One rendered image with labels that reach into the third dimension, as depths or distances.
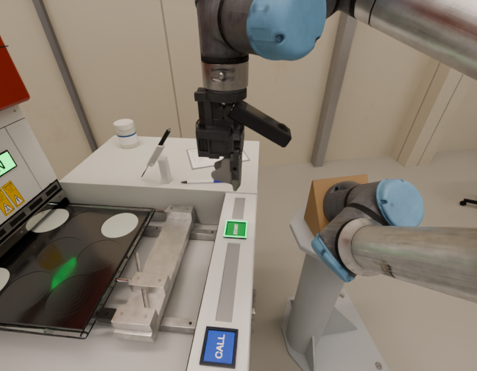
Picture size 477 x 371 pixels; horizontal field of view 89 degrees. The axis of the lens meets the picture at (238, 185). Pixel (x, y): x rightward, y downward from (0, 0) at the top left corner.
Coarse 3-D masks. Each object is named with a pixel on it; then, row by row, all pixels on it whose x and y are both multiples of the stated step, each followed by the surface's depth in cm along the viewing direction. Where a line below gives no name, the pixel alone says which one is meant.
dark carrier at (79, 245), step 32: (64, 224) 71; (96, 224) 71; (32, 256) 62; (64, 256) 62; (96, 256) 62; (32, 288) 55; (64, 288) 55; (96, 288) 55; (0, 320) 49; (32, 320) 49; (64, 320) 49
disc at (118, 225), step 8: (112, 216) 74; (120, 216) 74; (128, 216) 74; (136, 216) 74; (104, 224) 71; (112, 224) 71; (120, 224) 71; (128, 224) 71; (136, 224) 71; (104, 232) 68; (112, 232) 68; (120, 232) 68; (128, 232) 68
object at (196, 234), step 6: (150, 228) 76; (156, 228) 76; (192, 228) 76; (144, 234) 77; (150, 234) 77; (156, 234) 77; (192, 234) 75; (198, 234) 75; (204, 234) 75; (210, 234) 74; (204, 240) 76; (210, 240) 76
